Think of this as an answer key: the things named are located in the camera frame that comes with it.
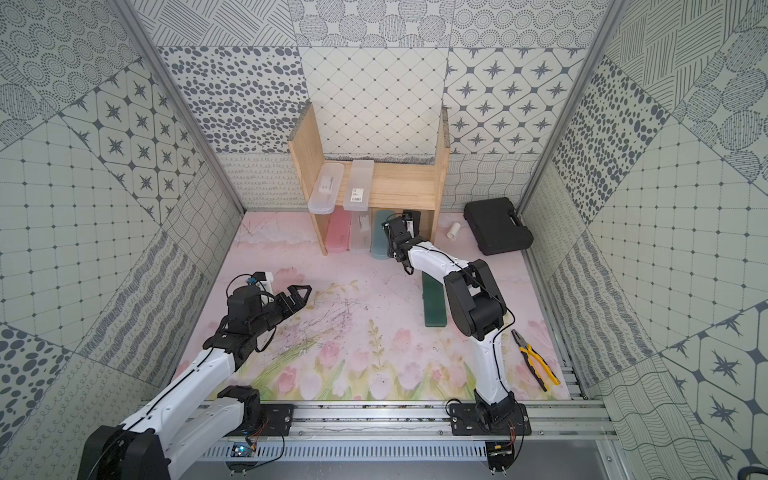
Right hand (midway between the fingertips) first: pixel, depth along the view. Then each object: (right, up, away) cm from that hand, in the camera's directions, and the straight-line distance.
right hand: (408, 247), depth 101 cm
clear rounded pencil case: (-25, +16, -16) cm, 34 cm away
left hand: (-32, -11, -18) cm, 38 cm away
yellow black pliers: (+37, -34, -19) cm, 53 cm away
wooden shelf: (-4, +20, -11) cm, 23 cm away
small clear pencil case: (-17, +6, +4) cm, 18 cm away
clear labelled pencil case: (-15, +19, -14) cm, 28 cm away
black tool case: (+34, +8, +10) cm, 36 cm away
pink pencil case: (-25, +5, +4) cm, 26 cm away
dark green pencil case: (+8, -17, -8) cm, 20 cm away
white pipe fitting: (+17, +6, +8) cm, 20 cm away
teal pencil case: (-10, +2, -2) cm, 10 cm away
